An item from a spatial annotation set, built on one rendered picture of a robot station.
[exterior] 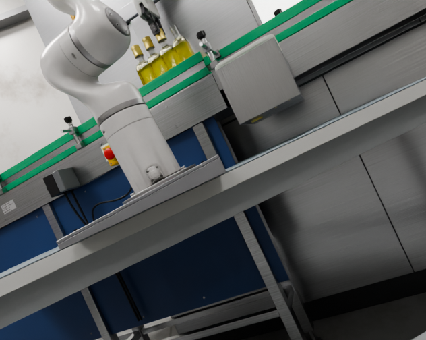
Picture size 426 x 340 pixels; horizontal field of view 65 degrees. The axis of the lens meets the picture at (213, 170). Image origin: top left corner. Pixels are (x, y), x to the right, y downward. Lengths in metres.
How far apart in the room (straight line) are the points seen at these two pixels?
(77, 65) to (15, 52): 3.55
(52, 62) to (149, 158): 0.31
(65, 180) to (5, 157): 2.86
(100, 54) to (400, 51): 1.01
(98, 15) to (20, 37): 3.62
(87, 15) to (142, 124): 0.25
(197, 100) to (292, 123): 0.42
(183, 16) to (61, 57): 0.75
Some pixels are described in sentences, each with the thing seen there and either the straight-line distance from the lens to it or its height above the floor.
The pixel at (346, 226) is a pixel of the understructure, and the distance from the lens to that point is 1.41.
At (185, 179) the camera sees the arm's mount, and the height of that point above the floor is 0.77.
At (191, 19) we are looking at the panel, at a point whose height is 1.35.
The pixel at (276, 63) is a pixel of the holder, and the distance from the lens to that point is 0.88.
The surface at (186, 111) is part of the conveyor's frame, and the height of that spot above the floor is 0.98.
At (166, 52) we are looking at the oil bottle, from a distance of 1.31.
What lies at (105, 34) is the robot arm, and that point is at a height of 1.12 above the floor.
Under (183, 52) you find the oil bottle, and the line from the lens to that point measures 1.29.
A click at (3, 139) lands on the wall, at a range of 4.19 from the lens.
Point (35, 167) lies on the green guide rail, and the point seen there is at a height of 1.08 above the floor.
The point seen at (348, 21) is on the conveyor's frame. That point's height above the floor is 1.00.
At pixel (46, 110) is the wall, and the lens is 4.07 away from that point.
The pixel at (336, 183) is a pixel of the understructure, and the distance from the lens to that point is 1.37.
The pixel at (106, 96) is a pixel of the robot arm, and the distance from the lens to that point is 0.77.
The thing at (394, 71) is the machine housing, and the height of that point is 0.81.
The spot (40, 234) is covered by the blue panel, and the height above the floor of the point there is 0.83.
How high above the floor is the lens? 0.76
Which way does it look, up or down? level
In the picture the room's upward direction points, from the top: 25 degrees counter-clockwise
